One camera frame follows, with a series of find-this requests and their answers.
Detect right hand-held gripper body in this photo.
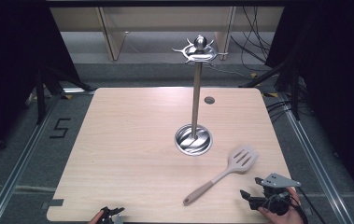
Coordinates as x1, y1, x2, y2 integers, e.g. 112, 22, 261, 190
248, 173, 302, 217

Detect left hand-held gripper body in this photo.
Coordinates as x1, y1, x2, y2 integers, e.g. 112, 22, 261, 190
101, 212, 125, 224

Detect beige slotted spatula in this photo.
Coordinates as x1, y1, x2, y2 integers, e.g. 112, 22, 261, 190
182, 145, 259, 207

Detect steel utensil rack with hooks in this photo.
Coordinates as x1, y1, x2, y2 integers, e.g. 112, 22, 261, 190
171, 35, 229, 157

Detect person's left hand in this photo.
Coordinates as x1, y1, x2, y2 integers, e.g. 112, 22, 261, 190
87, 210, 105, 224

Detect person's right hand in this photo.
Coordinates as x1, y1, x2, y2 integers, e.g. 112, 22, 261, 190
257, 186, 305, 224

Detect black metal stand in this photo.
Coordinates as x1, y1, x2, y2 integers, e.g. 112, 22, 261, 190
239, 60, 302, 121
35, 68, 95, 126

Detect black curtain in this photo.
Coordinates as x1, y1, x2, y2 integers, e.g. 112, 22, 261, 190
0, 0, 84, 171
263, 0, 354, 202

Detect beige wooden furniture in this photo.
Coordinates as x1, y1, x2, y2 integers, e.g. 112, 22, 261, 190
49, 6, 285, 63

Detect aluminium floor rail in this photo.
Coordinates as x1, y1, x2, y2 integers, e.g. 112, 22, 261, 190
276, 92, 354, 224
0, 92, 64, 224

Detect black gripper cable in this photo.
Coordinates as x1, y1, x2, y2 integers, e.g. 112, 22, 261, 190
294, 186, 330, 224

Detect black floor cables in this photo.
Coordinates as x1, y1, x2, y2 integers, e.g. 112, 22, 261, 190
265, 98, 294, 123

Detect thin white cable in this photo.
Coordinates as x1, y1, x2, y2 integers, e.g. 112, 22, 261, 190
207, 63, 254, 79

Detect bundle of black cables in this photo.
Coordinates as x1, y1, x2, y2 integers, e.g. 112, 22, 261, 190
230, 6, 273, 64

